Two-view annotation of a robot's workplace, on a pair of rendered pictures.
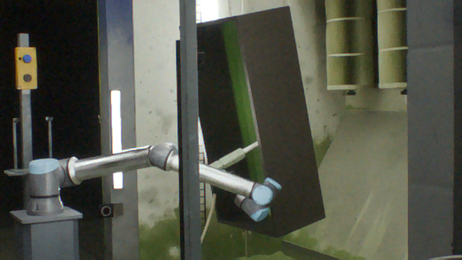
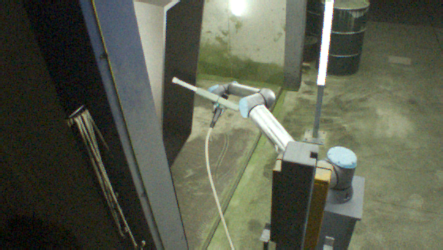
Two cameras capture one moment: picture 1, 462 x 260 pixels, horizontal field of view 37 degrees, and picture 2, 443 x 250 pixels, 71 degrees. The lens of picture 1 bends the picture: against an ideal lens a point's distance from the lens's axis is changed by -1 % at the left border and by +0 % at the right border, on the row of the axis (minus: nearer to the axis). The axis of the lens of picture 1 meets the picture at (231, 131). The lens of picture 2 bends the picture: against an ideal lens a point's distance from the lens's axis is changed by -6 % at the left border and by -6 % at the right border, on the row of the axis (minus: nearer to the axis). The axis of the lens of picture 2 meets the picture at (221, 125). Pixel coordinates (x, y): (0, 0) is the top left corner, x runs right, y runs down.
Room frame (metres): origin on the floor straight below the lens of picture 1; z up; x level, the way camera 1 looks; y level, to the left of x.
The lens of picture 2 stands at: (4.71, 1.57, 2.04)
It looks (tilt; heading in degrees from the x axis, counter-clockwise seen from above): 36 degrees down; 233
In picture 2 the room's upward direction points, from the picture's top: 5 degrees counter-clockwise
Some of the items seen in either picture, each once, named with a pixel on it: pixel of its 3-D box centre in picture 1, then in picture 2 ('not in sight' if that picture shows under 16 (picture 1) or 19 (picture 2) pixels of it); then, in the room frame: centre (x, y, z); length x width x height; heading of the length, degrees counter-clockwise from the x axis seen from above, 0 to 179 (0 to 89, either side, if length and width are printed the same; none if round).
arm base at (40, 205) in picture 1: (45, 203); (336, 184); (3.51, 0.97, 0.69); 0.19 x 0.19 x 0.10
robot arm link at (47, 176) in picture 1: (45, 176); (338, 167); (3.52, 0.97, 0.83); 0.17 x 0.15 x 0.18; 167
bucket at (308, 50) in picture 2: not in sight; (305, 49); (1.20, -1.01, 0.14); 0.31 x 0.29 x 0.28; 28
